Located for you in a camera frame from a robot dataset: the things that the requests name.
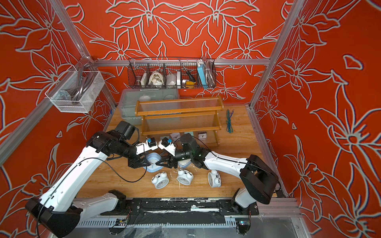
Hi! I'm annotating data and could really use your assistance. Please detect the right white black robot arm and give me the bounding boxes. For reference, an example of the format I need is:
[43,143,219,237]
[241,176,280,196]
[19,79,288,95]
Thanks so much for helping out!
[157,133,279,209]

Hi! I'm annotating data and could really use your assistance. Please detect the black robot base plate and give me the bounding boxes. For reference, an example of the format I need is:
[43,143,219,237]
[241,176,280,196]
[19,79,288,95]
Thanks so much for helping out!
[99,198,259,227]

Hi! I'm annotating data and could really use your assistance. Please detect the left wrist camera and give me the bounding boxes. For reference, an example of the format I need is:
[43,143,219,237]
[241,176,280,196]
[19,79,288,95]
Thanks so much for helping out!
[136,137,158,155]

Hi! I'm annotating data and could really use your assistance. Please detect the white twin-bell clock right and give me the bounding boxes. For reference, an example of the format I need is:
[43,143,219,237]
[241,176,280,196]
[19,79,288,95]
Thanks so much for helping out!
[207,170,222,188]

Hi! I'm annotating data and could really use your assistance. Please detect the white cloth in basket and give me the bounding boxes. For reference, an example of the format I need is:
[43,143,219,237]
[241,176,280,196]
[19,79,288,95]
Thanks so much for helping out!
[148,71,165,86]

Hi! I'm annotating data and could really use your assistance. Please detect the white twin-bell clock left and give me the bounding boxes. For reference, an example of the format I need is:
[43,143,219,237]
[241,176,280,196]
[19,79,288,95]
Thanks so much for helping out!
[151,172,170,189]

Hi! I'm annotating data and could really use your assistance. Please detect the blue box in basket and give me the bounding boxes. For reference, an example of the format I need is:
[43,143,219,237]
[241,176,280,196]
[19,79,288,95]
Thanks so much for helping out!
[196,59,207,89]

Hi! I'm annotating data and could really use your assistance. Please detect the white mesh wall basket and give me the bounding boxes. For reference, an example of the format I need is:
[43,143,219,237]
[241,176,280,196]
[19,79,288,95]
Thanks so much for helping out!
[45,66,105,113]

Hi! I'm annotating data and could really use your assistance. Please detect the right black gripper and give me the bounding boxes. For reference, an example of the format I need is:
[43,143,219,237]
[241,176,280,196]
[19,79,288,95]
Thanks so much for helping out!
[156,150,195,171]

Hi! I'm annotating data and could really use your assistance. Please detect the lilac square alarm clock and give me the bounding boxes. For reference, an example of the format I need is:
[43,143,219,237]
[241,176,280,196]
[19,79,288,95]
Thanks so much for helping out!
[170,132,181,141]

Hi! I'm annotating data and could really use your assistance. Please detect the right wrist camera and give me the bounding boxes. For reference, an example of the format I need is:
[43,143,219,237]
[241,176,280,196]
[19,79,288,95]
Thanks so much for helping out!
[158,137,176,156]

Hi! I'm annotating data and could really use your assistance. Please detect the white twin-bell clock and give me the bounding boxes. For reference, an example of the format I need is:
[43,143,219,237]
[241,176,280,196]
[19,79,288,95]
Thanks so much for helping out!
[151,172,170,189]
[177,169,194,185]
[207,170,222,188]

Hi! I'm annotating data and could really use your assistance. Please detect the wooden two-tier shelf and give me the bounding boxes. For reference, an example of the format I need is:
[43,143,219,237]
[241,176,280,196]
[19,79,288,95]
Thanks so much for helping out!
[135,96,224,146]

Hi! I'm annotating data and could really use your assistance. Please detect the grey cables in basket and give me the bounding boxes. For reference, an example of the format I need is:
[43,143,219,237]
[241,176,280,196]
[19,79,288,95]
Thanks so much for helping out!
[63,63,96,101]

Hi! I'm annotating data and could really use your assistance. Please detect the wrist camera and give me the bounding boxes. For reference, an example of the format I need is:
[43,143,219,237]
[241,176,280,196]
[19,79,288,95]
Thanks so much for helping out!
[158,137,176,156]
[136,137,158,155]

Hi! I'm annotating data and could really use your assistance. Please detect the black wire wall basket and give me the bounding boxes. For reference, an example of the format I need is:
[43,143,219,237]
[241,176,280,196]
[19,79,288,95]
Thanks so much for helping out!
[128,58,217,89]

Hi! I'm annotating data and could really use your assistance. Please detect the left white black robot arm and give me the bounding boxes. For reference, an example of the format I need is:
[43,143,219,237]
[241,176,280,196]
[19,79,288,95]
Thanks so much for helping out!
[25,121,158,238]

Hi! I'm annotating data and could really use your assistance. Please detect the clear plastic storage bin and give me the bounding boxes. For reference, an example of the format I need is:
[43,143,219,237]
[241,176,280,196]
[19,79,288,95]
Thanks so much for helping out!
[118,89,180,126]

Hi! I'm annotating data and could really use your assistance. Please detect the blue rounded alarm clock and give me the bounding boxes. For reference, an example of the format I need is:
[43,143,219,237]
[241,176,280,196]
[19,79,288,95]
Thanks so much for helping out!
[145,152,163,173]
[178,159,191,169]

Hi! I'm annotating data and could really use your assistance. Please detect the white twin-bell clock middle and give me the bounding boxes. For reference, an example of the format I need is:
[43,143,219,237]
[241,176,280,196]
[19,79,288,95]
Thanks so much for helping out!
[177,169,194,185]

